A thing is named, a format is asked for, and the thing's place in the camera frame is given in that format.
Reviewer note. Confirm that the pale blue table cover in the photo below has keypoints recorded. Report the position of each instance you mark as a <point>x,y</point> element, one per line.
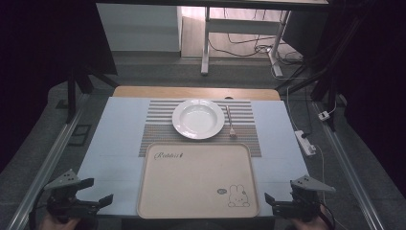
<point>121,127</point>

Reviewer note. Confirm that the wooden table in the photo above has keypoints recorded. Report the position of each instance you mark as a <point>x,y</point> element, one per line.
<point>191,92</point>

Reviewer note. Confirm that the metal fork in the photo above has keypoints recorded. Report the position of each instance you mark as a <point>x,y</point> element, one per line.
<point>230,119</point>

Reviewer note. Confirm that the white desk frame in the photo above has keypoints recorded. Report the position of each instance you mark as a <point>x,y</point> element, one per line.
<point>242,26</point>

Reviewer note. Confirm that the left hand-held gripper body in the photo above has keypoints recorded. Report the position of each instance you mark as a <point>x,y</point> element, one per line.
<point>62,182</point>

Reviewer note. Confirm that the beige tray with rabbit print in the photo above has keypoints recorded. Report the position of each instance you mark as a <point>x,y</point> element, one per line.
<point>191,185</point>

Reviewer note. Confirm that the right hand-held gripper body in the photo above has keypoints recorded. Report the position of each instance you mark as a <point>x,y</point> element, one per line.
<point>306,204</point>

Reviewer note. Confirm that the dark curtain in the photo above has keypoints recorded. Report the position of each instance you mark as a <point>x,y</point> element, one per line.
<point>38,64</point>
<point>376,96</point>

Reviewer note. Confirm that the white cabinet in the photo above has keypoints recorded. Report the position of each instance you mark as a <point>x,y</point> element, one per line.
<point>140,28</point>

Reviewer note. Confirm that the white deep plate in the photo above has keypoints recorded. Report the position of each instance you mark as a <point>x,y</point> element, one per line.
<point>198,119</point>

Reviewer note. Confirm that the person's right hand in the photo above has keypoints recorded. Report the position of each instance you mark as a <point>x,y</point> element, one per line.
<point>314,225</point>

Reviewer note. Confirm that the small white adapter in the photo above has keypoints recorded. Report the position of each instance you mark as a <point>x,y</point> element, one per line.
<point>324,115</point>

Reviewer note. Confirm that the black tripod stand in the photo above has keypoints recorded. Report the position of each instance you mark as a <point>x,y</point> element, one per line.
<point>72,96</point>
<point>332,64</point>

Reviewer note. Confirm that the person's left hand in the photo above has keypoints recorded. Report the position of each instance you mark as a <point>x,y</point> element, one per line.
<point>60,224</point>

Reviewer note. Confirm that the white power strip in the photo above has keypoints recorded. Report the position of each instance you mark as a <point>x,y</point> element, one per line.
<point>304,142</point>

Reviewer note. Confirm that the aluminium rail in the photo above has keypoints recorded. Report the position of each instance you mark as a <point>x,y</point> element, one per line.
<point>348,172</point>
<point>48,166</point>

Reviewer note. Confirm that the black floor socket frame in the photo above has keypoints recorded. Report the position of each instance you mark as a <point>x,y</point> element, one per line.
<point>79,135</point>

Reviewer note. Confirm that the striped woven placemat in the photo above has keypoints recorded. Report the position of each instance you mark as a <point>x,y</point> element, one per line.
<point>159,140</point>

